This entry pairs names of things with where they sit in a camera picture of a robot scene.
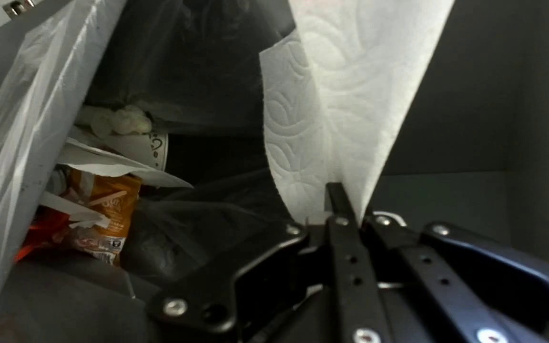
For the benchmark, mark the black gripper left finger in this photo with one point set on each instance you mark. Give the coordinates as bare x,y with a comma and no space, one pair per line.
284,284

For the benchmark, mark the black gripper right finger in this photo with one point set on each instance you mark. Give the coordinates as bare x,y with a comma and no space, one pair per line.
477,290

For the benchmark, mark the white paper towel sheet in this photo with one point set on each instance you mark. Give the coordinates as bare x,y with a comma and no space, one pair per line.
336,92

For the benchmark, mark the rubbish bin with liner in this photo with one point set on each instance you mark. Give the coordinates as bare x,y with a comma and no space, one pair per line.
204,172

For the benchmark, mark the orange snack wrapper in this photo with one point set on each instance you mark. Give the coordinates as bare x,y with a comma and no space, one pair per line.
82,212

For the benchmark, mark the crumpled white paper trash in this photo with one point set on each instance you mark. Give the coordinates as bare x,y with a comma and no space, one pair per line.
120,141

